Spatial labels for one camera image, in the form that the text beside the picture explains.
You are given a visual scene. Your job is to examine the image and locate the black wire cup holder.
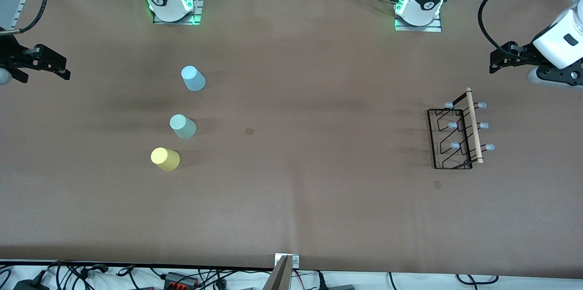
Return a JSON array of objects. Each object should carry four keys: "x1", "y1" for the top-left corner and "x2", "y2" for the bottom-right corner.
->
[{"x1": 427, "y1": 87, "x2": 495, "y2": 170}]

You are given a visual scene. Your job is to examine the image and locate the pale green cup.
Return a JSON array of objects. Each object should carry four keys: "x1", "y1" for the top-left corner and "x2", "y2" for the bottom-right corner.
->
[{"x1": 169, "y1": 114, "x2": 197, "y2": 139}]

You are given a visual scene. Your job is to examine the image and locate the yellow cup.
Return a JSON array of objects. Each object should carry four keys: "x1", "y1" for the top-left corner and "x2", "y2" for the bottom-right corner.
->
[{"x1": 150, "y1": 147, "x2": 181, "y2": 172}]

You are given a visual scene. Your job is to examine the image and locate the light blue cup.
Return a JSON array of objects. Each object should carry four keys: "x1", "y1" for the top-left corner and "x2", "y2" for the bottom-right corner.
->
[{"x1": 181, "y1": 66, "x2": 206, "y2": 92}]

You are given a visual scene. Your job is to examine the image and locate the perforated metal strip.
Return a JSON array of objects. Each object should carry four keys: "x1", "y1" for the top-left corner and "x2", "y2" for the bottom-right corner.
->
[{"x1": 9, "y1": 0, "x2": 35, "y2": 31}]

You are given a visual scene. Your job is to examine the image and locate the black power adapter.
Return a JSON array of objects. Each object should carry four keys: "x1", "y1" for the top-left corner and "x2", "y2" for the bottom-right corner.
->
[{"x1": 13, "y1": 279, "x2": 51, "y2": 290}]

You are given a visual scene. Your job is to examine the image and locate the black box orange connectors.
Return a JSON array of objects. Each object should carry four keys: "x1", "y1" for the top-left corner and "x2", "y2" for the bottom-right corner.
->
[{"x1": 163, "y1": 272, "x2": 199, "y2": 289}]

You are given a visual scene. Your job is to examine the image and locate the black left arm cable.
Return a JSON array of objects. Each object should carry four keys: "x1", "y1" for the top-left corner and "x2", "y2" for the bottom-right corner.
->
[{"x1": 477, "y1": 0, "x2": 549, "y2": 61}]

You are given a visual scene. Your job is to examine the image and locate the looped black floor cable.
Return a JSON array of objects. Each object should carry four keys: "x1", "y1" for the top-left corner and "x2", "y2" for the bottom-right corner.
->
[{"x1": 455, "y1": 274, "x2": 499, "y2": 287}]

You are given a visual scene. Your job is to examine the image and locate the silver camera mount bracket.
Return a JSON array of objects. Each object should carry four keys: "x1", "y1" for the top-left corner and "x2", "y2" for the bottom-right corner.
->
[{"x1": 275, "y1": 254, "x2": 300, "y2": 269}]

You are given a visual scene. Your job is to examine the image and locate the grey camera mount beam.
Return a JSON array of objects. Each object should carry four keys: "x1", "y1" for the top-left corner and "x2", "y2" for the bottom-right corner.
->
[{"x1": 262, "y1": 256, "x2": 294, "y2": 290}]

